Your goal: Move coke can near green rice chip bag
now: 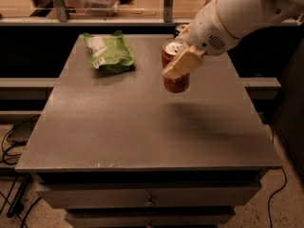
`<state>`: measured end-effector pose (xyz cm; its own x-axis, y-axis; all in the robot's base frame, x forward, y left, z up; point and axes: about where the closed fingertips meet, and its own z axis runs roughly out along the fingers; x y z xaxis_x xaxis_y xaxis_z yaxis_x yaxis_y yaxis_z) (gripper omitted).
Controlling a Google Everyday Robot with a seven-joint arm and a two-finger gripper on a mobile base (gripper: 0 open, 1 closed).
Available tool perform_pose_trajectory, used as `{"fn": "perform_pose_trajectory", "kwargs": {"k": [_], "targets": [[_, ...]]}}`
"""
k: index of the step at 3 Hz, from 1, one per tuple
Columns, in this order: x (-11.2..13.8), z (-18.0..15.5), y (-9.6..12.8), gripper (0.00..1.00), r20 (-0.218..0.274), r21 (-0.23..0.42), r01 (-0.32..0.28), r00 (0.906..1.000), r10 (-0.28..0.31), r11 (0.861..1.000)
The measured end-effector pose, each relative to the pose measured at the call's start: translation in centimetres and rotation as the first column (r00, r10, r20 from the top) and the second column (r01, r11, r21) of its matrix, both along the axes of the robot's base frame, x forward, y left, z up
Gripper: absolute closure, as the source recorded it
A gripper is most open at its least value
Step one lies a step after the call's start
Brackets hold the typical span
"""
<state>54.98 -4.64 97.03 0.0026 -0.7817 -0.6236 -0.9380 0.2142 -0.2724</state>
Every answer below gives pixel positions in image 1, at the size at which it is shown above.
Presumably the black cable right floor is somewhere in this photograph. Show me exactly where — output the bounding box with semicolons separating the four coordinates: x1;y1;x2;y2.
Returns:
266;166;288;228

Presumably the blue pepsi can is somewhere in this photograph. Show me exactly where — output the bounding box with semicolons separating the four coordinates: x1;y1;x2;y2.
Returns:
174;24;186;37

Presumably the grey metal shelf rail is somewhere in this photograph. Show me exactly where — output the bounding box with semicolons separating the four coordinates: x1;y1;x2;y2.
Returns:
1;0;207;26

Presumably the red coke can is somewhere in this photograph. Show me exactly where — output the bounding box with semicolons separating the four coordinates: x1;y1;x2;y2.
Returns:
161;39;189;93

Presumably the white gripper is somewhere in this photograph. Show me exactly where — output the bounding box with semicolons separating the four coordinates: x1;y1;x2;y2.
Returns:
162;0;240;81

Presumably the grey drawer cabinet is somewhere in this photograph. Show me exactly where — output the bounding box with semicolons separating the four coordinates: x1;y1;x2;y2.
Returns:
17;35;281;228

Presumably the black cables left floor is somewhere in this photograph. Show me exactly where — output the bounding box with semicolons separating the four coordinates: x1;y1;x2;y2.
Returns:
0;114;42;228

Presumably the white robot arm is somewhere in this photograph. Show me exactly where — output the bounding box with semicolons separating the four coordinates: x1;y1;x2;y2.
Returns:
162;0;304;81

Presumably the green rice chip bag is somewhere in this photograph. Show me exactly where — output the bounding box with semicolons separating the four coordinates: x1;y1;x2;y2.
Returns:
83;29;135;74

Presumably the clear plastic container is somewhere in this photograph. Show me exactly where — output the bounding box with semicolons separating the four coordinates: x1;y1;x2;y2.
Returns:
82;0;119;17

